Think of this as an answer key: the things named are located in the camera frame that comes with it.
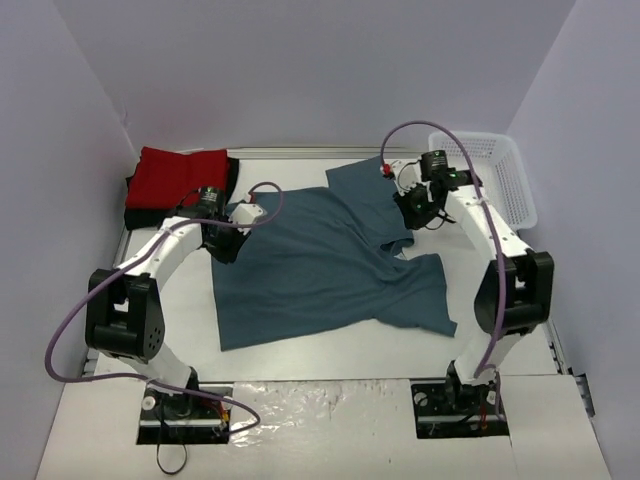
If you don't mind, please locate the red folded t shirt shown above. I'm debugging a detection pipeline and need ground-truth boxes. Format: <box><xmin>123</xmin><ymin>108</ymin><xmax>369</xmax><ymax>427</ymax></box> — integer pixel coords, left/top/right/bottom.
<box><xmin>125</xmin><ymin>147</ymin><xmax>230</xmax><ymax>210</ymax></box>

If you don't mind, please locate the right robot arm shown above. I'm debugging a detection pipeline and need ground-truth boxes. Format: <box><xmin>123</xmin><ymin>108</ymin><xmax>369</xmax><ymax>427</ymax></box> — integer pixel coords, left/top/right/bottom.
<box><xmin>382</xmin><ymin>150</ymin><xmax>554</xmax><ymax>413</ymax></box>

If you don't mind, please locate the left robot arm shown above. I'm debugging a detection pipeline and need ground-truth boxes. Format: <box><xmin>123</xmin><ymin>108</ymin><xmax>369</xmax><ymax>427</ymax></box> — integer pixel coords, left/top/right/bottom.
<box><xmin>85</xmin><ymin>187</ymin><xmax>265</xmax><ymax>418</ymax></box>

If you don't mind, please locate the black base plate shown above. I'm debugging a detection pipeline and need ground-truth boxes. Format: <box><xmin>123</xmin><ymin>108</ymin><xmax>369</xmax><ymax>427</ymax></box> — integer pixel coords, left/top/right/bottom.
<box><xmin>136</xmin><ymin>388</ymin><xmax>231</xmax><ymax>446</ymax></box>
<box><xmin>410</xmin><ymin>379</ymin><xmax>510</xmax><ymax>440</ymax></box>

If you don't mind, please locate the black folded t shirt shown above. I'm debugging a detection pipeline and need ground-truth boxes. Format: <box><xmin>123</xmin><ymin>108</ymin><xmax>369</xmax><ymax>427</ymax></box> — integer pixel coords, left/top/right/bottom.
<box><xmin>124</xmin><ymin>156</ymin><xmax>240</xmax><ymax>230</ymax></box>

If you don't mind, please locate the thin black cable loop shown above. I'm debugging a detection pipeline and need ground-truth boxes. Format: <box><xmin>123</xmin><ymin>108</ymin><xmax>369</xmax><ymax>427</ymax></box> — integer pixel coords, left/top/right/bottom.
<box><xmin>153</xmin><ymin>441</ymin><xmax>189</xmax><ymax>476</ymax></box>

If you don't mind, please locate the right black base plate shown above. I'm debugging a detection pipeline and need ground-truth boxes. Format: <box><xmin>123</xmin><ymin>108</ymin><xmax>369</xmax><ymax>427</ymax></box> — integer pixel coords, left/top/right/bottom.
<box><xmin>410</xmin><ymin>379</ymin><xmax>510</xmax><ymax>440</ymax></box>

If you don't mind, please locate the blue t shirt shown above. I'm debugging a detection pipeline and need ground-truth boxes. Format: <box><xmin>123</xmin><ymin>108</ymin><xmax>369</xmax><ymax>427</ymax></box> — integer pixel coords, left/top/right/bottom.
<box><xmin>211</xmin><ymin>158</ymin><xmax>457</xmax><ymax>350</ymax></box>

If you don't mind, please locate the white plastic basket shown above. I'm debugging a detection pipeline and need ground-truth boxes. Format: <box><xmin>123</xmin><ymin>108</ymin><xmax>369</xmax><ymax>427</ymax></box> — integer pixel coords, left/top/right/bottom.
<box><xmin>454</xmin><ymin>131</ymin><xmax>538</xmax><ymax>231</ymax></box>

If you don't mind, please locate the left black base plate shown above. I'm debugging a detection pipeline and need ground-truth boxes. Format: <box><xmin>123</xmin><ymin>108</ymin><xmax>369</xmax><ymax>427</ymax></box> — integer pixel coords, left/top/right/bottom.
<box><xmin>136</xmin><ymin>388</ymin><xmax>231</xmax><ymax>446</ymax></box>

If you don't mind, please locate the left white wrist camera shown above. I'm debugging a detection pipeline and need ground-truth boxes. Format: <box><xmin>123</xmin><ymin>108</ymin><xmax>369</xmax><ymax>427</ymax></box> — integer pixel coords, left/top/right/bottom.
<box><xmin>229</xmin><ymin>194</ymin><xmax>267</xmax><ymax>236</ymax></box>

